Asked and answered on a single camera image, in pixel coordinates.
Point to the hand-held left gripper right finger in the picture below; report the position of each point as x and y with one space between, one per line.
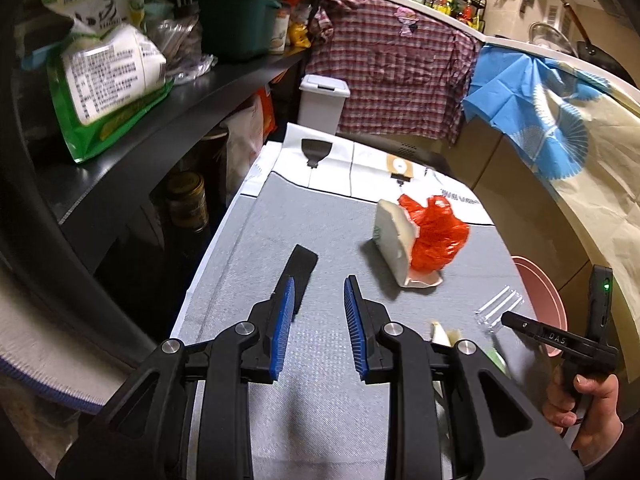
354 325

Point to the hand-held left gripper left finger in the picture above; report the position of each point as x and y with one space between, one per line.
282 325

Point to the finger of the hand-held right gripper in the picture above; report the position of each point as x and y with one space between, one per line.
520 324

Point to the pink plastic basin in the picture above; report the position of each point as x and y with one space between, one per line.
545 300

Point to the floral printed packet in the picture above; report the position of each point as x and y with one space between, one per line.
497 362

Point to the black piece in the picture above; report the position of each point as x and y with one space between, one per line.
302 265

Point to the white wrapper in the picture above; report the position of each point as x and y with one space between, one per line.
442 334

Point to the red plastic bag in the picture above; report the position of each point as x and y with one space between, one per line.
440 240

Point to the person's right forearm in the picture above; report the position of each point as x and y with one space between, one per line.
610 452

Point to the small white trash bin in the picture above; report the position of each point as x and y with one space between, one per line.
322 110

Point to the person's right hand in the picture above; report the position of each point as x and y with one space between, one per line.
600 410

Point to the grey table mat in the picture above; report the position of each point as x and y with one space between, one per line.
325 230

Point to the cream and blue cloth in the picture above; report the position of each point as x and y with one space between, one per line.
590 170

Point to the glass jar gold lid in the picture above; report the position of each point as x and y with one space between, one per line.
187 202

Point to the beige kitchen cabinet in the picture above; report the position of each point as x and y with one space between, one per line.
495 170

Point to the white printed sheet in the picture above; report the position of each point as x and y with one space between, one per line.
350 165

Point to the white plastic bag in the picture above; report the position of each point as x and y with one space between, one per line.
245 155

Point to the orange packet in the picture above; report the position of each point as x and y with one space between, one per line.
267 110

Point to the black shelf rack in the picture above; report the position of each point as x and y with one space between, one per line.
150 140

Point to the white cushion with blue trim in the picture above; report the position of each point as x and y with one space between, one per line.
50 355

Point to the pink plaid cloth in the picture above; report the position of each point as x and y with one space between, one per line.
395 85

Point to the black frying pan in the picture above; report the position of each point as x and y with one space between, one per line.
597 55

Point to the metal pot lid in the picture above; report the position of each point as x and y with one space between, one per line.
550 37

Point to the yellow packet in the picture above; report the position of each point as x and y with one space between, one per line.
298 35

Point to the white paper cup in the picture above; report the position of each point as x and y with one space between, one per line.
280 32

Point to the clear plastic bag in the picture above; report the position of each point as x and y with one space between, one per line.
182 50

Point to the green and white food bag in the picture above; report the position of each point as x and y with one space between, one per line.
100 85

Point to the green storage box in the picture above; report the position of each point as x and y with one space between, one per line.
235 25

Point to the black spice rack with bottles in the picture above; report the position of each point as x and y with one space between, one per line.
457 5

